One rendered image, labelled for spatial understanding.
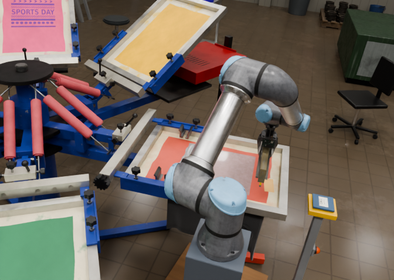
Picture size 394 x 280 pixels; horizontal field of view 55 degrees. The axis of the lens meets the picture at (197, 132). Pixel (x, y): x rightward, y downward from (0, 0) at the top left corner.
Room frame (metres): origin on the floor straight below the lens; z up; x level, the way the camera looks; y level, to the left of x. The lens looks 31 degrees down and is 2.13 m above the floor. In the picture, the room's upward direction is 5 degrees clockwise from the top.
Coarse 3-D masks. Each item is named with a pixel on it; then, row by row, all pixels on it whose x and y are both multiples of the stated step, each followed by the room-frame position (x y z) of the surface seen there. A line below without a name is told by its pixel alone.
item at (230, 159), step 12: (168, 144) 1.78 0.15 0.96; (180, 144) 1.79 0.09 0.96; (168, 156) 1.67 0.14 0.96; (180, 156) 1.68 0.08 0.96; (228, 156) 1.72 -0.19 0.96; (240, 156) 1.73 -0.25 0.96; (252, 156) 1.74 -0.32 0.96; (228, 168) 1.61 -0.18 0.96; (240, 168) 1.62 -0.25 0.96; (252, 168) 1.63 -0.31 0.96
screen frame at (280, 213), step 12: (156, 132) 1.85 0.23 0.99; (192, 132) 1.89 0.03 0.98; (144, 144) 1.71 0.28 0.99; (240, 144) 1.84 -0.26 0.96; (252, 144) 1.83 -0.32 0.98; (144, 156) 1.62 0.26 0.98; (288, 156) 1.72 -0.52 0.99; (252, 204) 1.30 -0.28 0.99; (264, 216) 1.27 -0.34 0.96; (276, 216) 1.26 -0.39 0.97
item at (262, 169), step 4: (264, 148) 1.54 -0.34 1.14; (268, 148) 1.55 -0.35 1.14; (264, 152) 1.51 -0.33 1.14; (268, 152) 1.51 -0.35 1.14; (264, 156) 1.47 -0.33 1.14; (268, 156) 1.48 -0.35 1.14; (264, 160) 1.44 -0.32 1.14; (260, 164) 1.41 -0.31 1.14; (264, 164) 1.41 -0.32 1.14; (260, 168) 1.37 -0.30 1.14; (264, 168) 1.37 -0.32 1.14; (260, 172) 1.37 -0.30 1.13; (264, 172) 1.36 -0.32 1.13; (260, 176) 1.37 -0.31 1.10; (264, 176) 1.36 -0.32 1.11; (260, 180) 1.37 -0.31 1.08
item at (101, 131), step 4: (100, 128) 1.75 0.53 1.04; (96, 132) 1.71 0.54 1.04; (100, 132) 1.71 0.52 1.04; (104, 132) 1.71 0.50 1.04; (108, 132) 1.72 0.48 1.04; (112, 132) 1.72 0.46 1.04; (96, 136) 1.70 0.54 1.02; (100, 136) 1.69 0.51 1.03; (104, 136) 1.69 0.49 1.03; (108, 136) 1.69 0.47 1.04; (100, 140) 1.69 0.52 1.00; (104, 140) 1.69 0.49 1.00; (116, 144) 1.68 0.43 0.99; (120, 144) 1.67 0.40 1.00
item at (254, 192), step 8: (160, 160) 1.62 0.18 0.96; (168, 160) 1.63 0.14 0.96; (176, 160) 1.64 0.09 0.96; (152, 168) 1.54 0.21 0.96; (168, 168) 1.56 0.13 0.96; (216, 168) 1.60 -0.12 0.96; (152, 176) 1.48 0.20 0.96; (216, 176) 1.53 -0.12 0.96; (224, 176) 1.54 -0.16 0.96; (232, 176) 1.54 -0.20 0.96; (240, 176) 1.55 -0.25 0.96; (248, 176) 1.56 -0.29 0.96; (248, 184) 1.49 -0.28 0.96; (256, 184) 1.49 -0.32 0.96; (248, 192) 1.43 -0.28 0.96; (256, 192) 1.44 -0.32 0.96; (264, 192) 1.44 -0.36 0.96; (256, 200) 1.37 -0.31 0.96; (264, 200) 1.38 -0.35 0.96
